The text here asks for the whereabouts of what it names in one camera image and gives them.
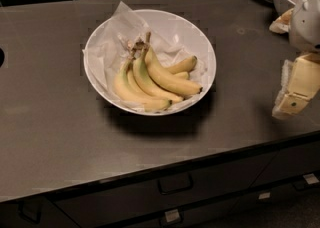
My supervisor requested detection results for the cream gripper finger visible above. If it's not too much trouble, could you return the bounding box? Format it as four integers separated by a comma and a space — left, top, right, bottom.
272, 53, 320, 119
269, 9, 293, 34

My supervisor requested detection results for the yellow banana bunch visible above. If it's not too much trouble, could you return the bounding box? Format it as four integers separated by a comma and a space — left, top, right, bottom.
113, 32, 202, 112

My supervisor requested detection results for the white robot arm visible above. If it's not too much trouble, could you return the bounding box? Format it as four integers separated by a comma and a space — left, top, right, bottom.
269, 0, 320, 119

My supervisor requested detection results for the large white bowl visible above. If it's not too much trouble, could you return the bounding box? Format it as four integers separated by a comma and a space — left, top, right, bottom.
83, 9, 217, 116

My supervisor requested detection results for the dark right drawer front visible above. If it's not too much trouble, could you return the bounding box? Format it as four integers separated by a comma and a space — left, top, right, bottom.
252, 141, 320, 187

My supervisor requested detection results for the dark drawer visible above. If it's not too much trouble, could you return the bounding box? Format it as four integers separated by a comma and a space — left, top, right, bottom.
97, 198, 238, 228
252, 141, 320, 187
57, 153, 272, 228

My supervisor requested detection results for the dark lower drawer front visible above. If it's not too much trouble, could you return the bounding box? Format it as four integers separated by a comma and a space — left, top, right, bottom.
97, 198, 238, 228

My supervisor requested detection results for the white crumpled paper liner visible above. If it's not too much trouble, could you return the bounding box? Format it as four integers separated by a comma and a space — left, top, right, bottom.
83, 3, 216, 116

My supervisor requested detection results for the dark upper drawer front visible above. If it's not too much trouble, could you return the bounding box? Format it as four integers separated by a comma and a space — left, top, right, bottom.
57, 153, 272, 228

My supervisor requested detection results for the dark left cabinet front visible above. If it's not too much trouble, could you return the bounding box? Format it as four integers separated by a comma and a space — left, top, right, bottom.
0, 196, 79, 228

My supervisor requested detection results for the black drawer handle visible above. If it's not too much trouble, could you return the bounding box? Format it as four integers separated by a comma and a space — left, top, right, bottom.
157, 173, 194, 195

